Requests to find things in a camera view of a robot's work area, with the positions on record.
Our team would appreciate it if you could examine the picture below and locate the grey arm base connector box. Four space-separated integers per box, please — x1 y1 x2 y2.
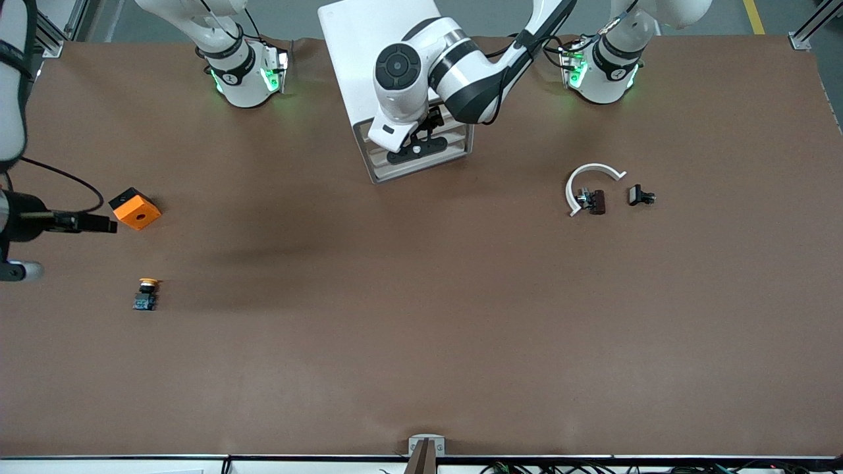
558 46 589 90
259 43 292 95

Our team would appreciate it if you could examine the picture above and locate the orange block with hole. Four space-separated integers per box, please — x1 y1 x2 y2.
108 187 162 231

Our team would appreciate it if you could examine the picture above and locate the white curved plastic clamp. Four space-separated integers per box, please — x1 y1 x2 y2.
565 163 627 217

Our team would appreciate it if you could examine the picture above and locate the black base cable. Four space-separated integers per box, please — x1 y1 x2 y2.
508 32 570 70

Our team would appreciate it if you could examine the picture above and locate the aluminium frame profile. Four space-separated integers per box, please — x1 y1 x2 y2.
33 7 67 59
789 0 843 51

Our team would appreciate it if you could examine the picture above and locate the grey table edge bracket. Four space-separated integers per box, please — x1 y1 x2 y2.
408 434 446 457

